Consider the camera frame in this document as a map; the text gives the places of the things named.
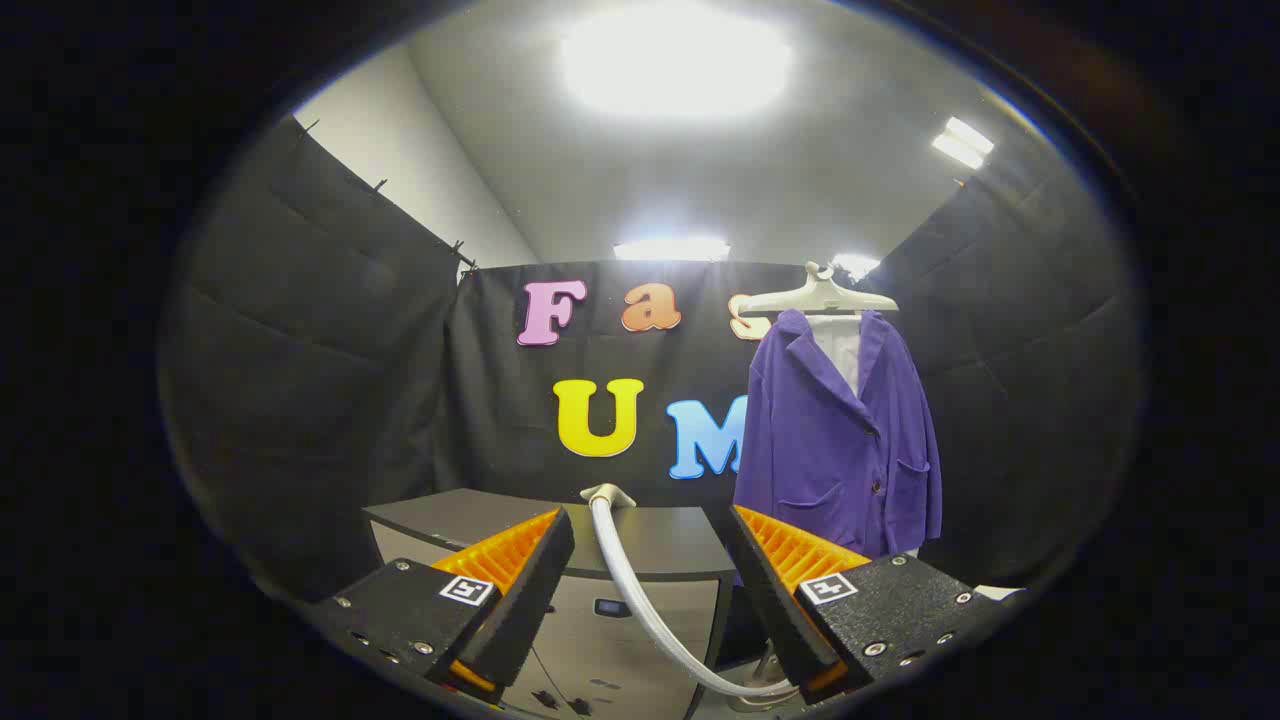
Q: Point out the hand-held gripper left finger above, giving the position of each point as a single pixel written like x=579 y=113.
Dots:
x=530 y=590

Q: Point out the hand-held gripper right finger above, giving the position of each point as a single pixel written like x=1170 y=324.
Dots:
x=775 y=600

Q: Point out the white clothes hanger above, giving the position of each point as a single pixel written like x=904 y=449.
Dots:
x=815 y=295

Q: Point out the grey cabinet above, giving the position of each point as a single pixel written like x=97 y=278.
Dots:
x=660 y=540

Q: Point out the black backdrop cloth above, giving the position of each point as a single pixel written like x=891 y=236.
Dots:
x=500 y=400

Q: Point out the black quilted side cloth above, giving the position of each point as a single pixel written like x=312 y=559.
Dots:
x=1030 y=400
x=320 y=380

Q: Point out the small ceiling light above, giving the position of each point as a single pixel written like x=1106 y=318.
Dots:
x=855 y=265

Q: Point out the ceiling strip light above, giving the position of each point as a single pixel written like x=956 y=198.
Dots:
x=670 y=249

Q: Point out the double ceiling light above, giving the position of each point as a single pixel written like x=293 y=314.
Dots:
x=962 y=143

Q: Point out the large ceiling light panel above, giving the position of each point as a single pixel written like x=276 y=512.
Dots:
x=675 y=60

